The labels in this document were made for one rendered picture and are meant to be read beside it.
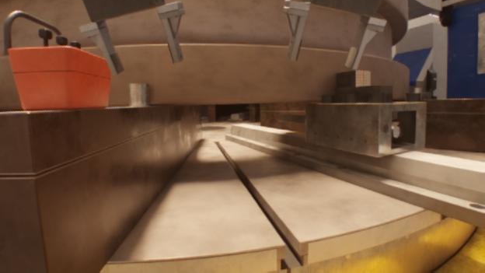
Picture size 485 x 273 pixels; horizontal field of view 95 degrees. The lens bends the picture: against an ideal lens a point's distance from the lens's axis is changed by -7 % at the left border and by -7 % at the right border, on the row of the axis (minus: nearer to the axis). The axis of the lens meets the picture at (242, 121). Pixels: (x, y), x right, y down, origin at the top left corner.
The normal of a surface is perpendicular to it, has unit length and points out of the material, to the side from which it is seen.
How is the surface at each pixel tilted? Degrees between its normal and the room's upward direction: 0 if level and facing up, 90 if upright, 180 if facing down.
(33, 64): 97
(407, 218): 90
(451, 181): 72
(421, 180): 90
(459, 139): 90
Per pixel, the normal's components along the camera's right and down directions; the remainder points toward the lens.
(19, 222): 0.05, 0.07
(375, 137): -0.90, 0.06
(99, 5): -0.07, 0.47
